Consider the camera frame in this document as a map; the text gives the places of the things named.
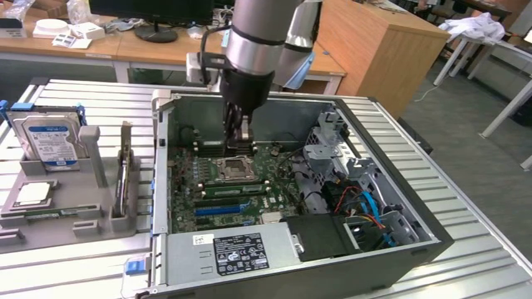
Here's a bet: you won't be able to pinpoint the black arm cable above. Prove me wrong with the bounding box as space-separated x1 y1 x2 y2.
200 24 232 87

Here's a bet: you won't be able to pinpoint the wooden desk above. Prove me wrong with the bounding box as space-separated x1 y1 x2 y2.
0 17 348 95

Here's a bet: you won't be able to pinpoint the clear plastic bag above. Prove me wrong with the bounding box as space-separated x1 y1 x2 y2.
65 0 92 25

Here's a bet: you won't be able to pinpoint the white printed cards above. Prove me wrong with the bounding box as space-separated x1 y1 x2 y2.
50 33 93 50

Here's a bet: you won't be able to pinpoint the grey parts rack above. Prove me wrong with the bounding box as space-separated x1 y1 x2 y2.
0 125 153 247

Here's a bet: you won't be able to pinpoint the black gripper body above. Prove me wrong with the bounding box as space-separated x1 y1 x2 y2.
220 69 277 115

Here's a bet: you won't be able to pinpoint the metal disk bay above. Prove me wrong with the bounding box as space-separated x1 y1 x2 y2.
301 111 421 250

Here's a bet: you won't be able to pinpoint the green motherboard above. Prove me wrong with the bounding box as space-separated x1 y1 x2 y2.
166 141 310 235

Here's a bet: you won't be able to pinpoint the red wire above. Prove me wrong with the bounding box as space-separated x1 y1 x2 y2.
334 186 385 230

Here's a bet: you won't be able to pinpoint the grey power supply unit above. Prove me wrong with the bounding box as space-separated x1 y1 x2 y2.
158 222 301 287

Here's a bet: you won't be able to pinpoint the small white box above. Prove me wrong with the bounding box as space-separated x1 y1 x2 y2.
69 22 105 40

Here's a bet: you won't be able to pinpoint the open black PC case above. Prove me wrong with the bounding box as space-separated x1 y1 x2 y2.
121 88 456 297

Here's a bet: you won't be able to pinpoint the blue expansion slot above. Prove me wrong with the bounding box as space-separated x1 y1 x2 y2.
193 204 242 217

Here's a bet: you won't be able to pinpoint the white table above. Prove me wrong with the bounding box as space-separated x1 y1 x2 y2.
432 29 532 138

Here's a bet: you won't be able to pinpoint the black expansion slot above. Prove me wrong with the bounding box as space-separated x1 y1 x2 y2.
193 199 246 208

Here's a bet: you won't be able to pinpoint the white round box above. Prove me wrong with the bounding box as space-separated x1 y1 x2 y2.
32 19 72 39

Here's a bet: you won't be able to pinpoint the blue flat wire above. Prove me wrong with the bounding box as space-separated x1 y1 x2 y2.
360 189 394 247

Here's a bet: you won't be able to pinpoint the dark rear heat sink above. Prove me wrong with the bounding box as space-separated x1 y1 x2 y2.
177 123 229 157

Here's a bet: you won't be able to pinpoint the black wire bundle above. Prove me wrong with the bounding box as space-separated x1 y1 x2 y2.
280 148 338 216

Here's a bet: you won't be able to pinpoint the hard disk with blue label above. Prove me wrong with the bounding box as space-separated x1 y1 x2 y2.
10 107 85 173

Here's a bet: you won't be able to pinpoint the wooden cabinet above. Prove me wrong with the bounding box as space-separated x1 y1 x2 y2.
313 0 453 120

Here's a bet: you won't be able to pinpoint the CPU socket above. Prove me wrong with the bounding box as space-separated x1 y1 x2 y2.
212 154 260 183

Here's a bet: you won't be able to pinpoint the installed green RAM stick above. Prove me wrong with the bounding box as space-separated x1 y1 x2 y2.
200 190 268 199
200 183 268 193

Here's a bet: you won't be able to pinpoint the silver CPU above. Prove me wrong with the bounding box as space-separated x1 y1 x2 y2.
13 183 58 208

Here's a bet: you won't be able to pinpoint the blue case latch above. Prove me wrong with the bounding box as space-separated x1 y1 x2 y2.
124 252 152 277

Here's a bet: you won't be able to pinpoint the white crumpled cloth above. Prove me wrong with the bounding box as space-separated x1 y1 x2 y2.
437 14 506 45

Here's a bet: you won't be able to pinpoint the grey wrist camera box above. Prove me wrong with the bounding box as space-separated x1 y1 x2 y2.
185 52 228 93

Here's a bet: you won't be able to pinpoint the black computer monitor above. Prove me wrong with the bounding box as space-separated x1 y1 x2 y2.
88 0 214 44

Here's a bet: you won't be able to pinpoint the blue disk caddy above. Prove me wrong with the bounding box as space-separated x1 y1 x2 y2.
0 99 86 131

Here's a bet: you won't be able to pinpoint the white and blue box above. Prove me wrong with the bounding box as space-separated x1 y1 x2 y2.
0 17 26 39

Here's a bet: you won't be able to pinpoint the graphics card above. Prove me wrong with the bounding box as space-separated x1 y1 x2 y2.
110 120 137 219

